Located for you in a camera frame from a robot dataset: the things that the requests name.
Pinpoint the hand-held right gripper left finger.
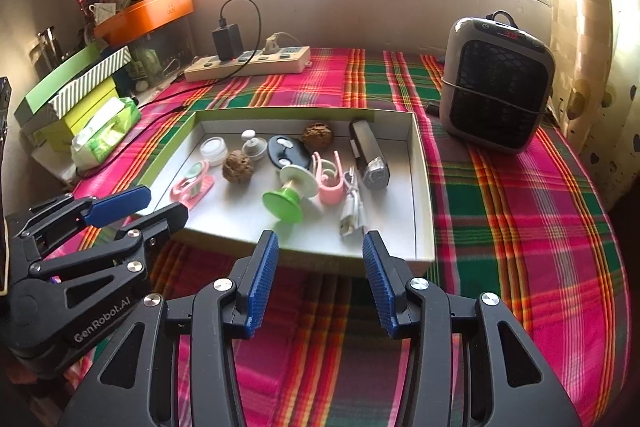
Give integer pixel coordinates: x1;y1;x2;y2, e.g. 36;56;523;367
57;229;280;427

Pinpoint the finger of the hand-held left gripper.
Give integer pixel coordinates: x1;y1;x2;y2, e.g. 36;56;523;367
5;185;152;258
30;202;190;280

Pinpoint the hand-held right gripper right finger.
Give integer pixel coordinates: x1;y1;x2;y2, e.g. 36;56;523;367
361;231;583;427

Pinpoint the pink clip with green ring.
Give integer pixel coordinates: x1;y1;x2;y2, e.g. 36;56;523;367
170;159;216;208

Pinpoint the green and white cardboard box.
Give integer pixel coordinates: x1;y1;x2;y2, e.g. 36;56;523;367
134;108;435;277

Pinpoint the white usb cable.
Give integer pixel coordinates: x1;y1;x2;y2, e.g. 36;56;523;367
340;167;369;239

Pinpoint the green and white spool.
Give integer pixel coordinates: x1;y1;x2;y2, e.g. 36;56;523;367
262;163;319;224

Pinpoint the white round jar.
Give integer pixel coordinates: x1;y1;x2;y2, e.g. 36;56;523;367
201;137;227;166

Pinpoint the brown walnut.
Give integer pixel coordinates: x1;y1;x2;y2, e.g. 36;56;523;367
222;150;252;182
302;123;334;150

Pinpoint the white knob stopper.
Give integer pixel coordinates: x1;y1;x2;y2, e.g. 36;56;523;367
241;129;267;162

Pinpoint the black bike light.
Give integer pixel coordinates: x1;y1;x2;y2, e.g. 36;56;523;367
348;118;390;190

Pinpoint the black oval case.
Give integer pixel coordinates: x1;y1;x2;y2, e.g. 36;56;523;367
267;134;309;170

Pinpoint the green tissue pack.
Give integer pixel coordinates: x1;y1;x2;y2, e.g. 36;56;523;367
70;97;142;170

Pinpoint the plaid blanket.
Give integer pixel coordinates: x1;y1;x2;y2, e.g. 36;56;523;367
60;47;632;427

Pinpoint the green striped gift box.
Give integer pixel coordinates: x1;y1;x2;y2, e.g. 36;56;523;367
14;44;132;128

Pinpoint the small green packet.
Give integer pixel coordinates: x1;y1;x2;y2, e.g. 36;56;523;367
130;47;159;80

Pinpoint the metal framed glass pot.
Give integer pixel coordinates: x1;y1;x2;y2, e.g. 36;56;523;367
30;27;64;68

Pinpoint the white power strip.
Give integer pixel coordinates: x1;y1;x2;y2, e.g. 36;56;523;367
184;46;311;82

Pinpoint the black power adapter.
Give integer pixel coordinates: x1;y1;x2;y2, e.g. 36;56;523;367
212;24;244;62

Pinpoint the orange box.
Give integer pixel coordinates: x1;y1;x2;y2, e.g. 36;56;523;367
94;0;195;46

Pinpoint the white mug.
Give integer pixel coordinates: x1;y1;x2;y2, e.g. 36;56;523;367
89;3;117;28

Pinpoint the white plug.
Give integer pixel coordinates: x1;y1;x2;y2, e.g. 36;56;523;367
264;34;297;56

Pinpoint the grey portable heater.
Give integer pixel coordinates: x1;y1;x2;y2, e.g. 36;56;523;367
439;11;557;152

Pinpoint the heart print curtain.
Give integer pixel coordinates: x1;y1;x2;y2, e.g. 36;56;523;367
550;0;632;208

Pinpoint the black cable on blanket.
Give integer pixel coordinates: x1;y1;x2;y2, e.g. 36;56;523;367
75;84;202;178

